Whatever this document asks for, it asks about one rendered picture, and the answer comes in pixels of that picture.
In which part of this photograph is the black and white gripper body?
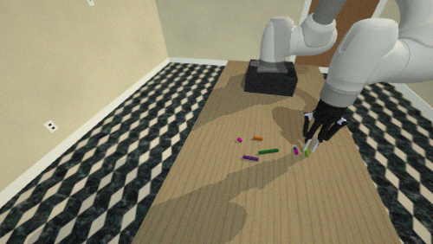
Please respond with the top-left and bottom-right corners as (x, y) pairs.
(313, 99), (347, 125)

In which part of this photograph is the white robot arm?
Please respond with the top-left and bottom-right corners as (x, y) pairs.
(250, 0), (433, 107)

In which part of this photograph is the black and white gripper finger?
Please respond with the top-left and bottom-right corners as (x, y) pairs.
(311, 118), (347, 152)
(303, 112), (325, 151)

